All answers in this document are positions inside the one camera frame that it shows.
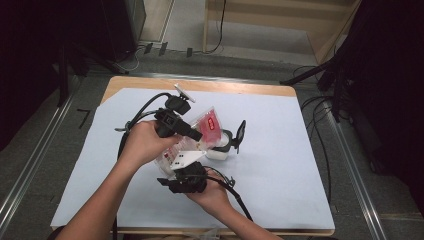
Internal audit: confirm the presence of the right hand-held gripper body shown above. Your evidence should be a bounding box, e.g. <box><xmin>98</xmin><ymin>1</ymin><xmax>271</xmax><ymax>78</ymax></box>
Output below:
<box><xmin>168</xmin><ymin>150</ymin><xmax>208</xmax><ymax>194</ymax></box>

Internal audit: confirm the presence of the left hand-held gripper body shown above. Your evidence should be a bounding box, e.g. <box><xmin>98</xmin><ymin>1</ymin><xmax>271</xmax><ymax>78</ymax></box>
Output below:
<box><xmin>153</xmin><ymin>83</ymin><xmax>196</xmax><ymax>138</ymax></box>

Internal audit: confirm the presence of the red and white spouted pouch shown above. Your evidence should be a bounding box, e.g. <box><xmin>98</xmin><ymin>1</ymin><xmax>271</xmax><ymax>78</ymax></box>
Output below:
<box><xmin>154</xmin><ymin>105</ymin><xmax>224</xmax><ymax>178</ymax></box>

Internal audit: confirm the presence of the person's right hand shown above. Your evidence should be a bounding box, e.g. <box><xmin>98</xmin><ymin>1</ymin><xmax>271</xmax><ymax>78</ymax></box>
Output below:
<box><xmin>184</xmin><ymin>170</ymin><xmax>234</xmax><ymax>217</ymax></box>

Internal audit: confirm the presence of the person's left hand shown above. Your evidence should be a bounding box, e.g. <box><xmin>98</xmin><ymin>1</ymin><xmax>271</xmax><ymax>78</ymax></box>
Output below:
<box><xmin>118</xmin><ymin>119</ymin><xmax>183</xmax><ymax>169</ymax></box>

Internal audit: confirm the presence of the clear plastic bag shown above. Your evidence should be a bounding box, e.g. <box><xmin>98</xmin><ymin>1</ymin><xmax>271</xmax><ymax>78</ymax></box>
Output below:
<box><xmin>186</xmin><ymin>224</ymin><xmax>223</xmax><ymax>240</ymax></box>

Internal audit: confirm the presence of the wooden table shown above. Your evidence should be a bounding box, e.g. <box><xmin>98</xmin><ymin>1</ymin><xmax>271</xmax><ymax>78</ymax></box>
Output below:
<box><xmin>86</xmin><ymin>75</ymin><xmax>336</xmax><ymax>236</ymax></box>

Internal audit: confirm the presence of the black angled tape mark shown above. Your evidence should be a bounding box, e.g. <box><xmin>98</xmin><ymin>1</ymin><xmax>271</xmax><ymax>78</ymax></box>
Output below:
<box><xmin>77</xmin><ymin>108</ymin><xmax>92</xmax><ymax>130</ymax></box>

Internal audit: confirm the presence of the black cabinet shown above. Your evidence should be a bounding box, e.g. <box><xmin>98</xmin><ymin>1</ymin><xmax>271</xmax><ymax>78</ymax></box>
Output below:
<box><xmin>99</xmin><ymin>0</ymin><xmax>147</xmax><ymax>63</ymax></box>

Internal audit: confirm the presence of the black stand with thin pole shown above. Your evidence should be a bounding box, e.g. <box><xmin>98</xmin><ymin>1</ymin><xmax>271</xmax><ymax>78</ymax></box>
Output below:
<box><xmin>56</xmin><ymin>41</ymin><xmax>130</xmax><ymax>108</ymax></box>

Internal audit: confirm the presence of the black stand with long leg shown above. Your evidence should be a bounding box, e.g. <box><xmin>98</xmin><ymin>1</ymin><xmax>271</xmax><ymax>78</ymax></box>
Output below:
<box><xmin>279</xmin><ymin>49</ymin><xmax>354</xmax><ymax>123</ymax></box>

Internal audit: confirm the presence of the dark curtain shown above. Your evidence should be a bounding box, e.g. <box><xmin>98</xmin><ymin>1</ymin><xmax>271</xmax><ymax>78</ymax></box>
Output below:
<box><xmin>346</xmin><ymin>0</ymin><xmax>424</xmax><ymax>214</ymax></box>
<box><xmin>0</xmin><ymin>0</ymin><xmax>104</xmax><ymax>151</ymax></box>

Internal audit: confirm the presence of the left hand-held gripper cable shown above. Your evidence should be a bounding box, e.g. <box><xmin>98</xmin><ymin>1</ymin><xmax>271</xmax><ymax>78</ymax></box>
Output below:
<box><xmin>111</xmin><ymin>92</ymin><xmax>173</xmax><ymax>240</ymax></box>

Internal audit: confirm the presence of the hand-held gripper cable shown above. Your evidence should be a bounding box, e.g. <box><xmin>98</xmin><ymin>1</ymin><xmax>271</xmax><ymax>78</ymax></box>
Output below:
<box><xmin>111</xmin><ymin>92</ymin><xmax>173</xmax><ymax>240</ymax></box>
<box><xmin>203</xmin><ymin>165</ymin><xmax>254</xmax><ymax>222</ymax></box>

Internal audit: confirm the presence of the right hand-held gripper cable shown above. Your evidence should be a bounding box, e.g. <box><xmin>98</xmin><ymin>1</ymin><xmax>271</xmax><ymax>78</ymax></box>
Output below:
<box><xmin>203</xmin><ymin>165</ymin><xmax>254</xmax><ymax>222</ymax></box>

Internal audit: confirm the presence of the short metal floor rail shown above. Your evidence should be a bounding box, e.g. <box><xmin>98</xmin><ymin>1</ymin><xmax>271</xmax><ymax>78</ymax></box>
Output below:
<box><xmin>128</xmin><ymin>71</ymin><xmax>281</xmax><ymax>85</ymax></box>

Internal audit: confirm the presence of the white floor cable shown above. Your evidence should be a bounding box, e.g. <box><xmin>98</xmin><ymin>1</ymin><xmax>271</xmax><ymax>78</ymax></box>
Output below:
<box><xmin>114</xmin><ymin>46</ymin><xmax>145</xmax><ymax>74</ymax></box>

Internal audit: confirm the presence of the black hanging cable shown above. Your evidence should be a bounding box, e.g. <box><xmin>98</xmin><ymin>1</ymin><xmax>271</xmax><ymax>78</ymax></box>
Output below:
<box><xmin>199</xmin><ymin>0</ymin><xmax>228</xmax><ymax>55</ymax></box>

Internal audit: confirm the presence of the black floor cable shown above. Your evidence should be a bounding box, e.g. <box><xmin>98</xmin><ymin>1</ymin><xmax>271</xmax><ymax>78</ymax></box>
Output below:
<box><xmin>293</xmin><ymin>64</ymin><xmax>334</xmax><ymax>204</ymax></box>

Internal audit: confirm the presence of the light wooden frame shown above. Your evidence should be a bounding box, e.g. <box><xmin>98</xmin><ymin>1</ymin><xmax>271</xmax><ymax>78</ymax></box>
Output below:
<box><xmin>202</xmin><ymin>0</ymin><xmax>363</xmax><ymax>65</ymax></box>

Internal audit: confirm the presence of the long metal floor rail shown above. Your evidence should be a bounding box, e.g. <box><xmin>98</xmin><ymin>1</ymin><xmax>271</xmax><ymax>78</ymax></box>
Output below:
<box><xmin>324</xmin><ymin>99</ymin><xmax>388</xmax><ymax>240</ymax></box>
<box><xmin>0</xmin><ymin>78</ymin><xmax>81</xmax><ymax>231</ymax></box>

